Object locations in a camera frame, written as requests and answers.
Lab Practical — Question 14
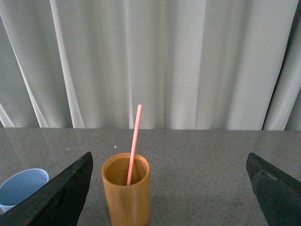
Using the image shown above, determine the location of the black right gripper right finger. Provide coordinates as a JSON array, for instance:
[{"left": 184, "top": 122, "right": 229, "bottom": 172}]
[{"left": 246, "top": 153, "right": 301, "bottom": 226}]

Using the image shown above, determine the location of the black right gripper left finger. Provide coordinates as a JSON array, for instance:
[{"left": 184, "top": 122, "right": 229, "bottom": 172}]
[{"left": 0, "top": 152, "right": 93, "bottom": 226}]

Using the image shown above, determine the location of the blue cup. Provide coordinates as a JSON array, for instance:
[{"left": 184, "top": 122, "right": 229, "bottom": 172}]
[{"left": 0, "top": 168, "right": 49, "bottom": 213}]

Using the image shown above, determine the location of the pink chopstick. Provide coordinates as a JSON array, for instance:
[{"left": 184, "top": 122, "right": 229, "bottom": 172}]
[{"left": 127, "top": 104, "right": 143, "bottom": 186}]

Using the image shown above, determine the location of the bamboo chopstick holder cup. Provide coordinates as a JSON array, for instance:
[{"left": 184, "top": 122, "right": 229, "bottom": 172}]
[{"left": 101, "top": 153, "right": 151, "bottom": 226}]

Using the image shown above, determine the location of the white curtain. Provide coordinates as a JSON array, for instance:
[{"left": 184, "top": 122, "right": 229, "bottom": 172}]
[{"left": 0, "top": 0, "right": 301, "bottom": 130}]

